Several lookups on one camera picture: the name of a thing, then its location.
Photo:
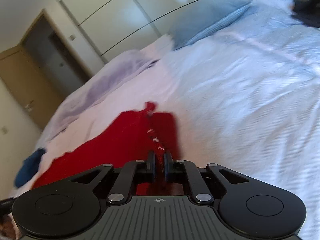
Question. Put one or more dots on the lilac blanket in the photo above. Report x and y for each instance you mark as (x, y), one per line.
(114, 74)

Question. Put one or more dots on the red knit sweater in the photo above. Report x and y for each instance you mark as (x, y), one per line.
(131, 136)

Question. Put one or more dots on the folded blue garment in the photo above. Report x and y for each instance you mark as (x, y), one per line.
(29, 168)

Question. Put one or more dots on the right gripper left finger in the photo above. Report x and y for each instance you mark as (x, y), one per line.
(132, 174)

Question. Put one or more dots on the white bed duvet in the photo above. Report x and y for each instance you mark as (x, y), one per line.
(246, 97)

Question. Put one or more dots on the wooden door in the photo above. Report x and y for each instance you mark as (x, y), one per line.
(42, 70)

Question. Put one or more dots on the dark navy garment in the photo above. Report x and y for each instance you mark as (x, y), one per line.
(306, 11)

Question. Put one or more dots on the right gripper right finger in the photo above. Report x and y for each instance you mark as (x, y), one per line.
(188, 175)

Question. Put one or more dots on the light blue cushion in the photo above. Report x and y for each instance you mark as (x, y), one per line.
(203, 18)

